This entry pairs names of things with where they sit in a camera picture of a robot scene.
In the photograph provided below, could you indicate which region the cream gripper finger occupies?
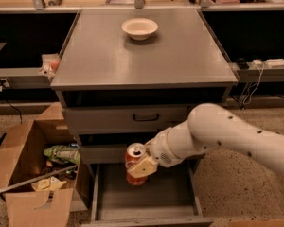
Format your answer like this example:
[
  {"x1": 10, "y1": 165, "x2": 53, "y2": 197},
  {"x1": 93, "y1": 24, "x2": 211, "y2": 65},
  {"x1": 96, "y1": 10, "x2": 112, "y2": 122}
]
[{"x1": 127, "y1": 156, "x2": 158, "y2": 178}]

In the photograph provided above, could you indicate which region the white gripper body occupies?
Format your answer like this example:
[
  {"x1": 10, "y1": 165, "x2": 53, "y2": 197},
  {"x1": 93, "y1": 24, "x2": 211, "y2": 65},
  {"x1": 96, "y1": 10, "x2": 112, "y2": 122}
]
[{"x1": 145, "y1": 129, "x2": 183, "y2": 167}]

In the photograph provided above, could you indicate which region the red coke can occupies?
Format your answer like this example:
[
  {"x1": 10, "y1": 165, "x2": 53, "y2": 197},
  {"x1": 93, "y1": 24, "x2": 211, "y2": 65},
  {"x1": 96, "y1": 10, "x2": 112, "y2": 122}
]
[{"x1": 125, "y1": 143, "x2": 147, "y2": 186}]

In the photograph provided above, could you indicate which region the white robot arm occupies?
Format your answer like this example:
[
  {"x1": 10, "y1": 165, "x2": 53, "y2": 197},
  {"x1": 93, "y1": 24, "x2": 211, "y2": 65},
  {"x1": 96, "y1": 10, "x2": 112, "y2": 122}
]
[{"x1": 127, "y1": 103, "x2": 284, "y2": 178}]

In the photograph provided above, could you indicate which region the bottom grey drawer open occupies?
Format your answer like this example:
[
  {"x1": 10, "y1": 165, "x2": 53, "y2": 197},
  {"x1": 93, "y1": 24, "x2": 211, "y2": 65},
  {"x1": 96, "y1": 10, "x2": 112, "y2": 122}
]
[{"x1": 81, "y1": 160, "x2": 212, "y2": 227}]

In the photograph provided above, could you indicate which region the middle grey drawer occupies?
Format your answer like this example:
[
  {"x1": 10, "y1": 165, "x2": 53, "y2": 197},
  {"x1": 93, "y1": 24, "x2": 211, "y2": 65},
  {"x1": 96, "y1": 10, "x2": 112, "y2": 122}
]
[{"x1": 79, "y1": 144, "x2": 127, "y2": 164}]

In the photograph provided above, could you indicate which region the top grey drawer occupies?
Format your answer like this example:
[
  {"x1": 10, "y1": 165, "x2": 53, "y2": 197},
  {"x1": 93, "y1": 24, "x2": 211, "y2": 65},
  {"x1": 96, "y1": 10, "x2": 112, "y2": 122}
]
[{"x1": 62, "y1": 105, "x2": 189, "y2": 135}]

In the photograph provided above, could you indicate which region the grey drawer cabinet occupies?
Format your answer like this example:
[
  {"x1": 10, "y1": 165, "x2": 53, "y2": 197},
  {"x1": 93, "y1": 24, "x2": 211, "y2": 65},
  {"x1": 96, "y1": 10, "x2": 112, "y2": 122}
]
[{"x1": 49, "y1": 7, "x2": 239, "y2": 227}]

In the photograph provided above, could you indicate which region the green chip bag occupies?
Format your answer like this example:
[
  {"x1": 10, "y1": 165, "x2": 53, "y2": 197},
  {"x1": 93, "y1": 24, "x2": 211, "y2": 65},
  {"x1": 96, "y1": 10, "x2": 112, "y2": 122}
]
[{"x1": 44, "y1": 145, "x2": 80, "y2": 165}]

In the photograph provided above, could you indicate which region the yellow snack packet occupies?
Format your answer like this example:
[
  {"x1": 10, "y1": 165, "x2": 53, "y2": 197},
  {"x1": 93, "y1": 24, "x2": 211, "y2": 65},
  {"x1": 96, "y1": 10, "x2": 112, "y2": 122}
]
[{"x1": 31, "y1": 176, "x2": 66, "y2": 192}]

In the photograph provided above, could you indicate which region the open cardboard box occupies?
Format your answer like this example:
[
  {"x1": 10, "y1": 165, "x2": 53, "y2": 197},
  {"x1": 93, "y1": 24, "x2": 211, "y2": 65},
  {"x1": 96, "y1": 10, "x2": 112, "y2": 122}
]
[{"x1": 0, "y1": 103, "x2": 90, "y2": 227}]

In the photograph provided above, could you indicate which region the white paper bowl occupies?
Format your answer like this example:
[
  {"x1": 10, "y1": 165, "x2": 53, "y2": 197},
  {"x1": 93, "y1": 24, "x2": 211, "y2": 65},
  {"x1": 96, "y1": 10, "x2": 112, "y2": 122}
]
[{"x1": 121, "y1": 18, "x2": 158, "y2": 41}]

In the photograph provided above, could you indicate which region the white power strip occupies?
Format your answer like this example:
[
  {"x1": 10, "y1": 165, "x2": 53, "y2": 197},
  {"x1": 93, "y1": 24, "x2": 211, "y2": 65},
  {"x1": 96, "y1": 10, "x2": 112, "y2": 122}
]
[{"x1": 252, "y1": 59, "x2": 284, "y2": 68}]

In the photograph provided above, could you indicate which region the long grey metal bar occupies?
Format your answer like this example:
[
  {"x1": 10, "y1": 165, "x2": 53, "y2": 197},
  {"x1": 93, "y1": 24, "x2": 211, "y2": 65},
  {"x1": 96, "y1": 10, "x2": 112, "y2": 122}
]
[{"x1": 0, "y1": 165, "x2": 78, "y2": 194}]

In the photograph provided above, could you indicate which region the white cables bundle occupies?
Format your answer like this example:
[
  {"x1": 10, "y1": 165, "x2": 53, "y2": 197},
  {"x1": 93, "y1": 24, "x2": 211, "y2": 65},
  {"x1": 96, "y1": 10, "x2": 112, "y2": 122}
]
[{"x1": 240, "y1": 63, "x2": 265, "y2": 107}]

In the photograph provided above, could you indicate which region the black cable on floor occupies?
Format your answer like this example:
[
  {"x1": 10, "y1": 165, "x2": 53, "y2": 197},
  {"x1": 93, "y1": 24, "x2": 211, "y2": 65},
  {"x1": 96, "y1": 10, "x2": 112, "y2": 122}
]
[{"x1": 0, "y1": 85, "x2": 24, "y2": 125}]

